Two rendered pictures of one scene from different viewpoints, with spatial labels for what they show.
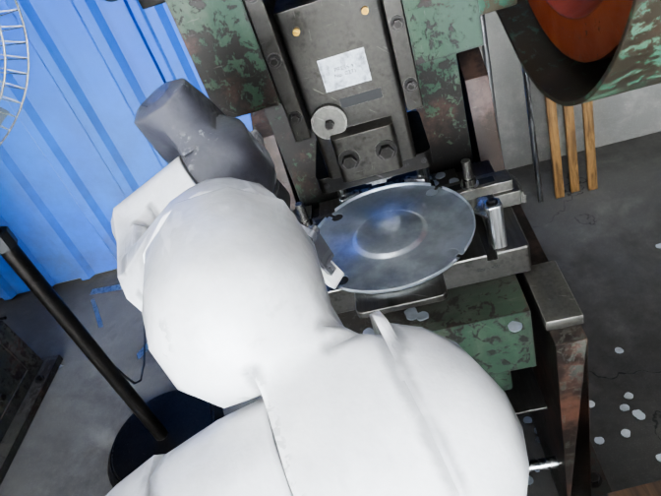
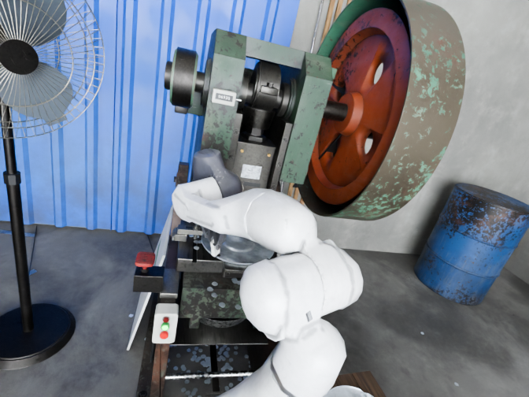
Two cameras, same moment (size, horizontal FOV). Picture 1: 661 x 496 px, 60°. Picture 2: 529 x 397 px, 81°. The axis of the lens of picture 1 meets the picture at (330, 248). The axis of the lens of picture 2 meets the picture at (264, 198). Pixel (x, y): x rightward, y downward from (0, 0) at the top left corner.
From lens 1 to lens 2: 0.39 m
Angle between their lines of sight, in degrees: 28
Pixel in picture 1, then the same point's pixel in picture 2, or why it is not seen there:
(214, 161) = (229, 184)
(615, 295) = not seen: hidden behind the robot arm
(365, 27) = (265, 160)
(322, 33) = (249, 155)
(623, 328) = not seen: hidden behind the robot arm
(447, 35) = (293, 176)
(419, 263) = (252, 257)
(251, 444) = (305, 259)
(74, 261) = not seen: outside the picture
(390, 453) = (341, 269)
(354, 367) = (328, 249)
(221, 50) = (215, 144)
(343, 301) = (205, 267)
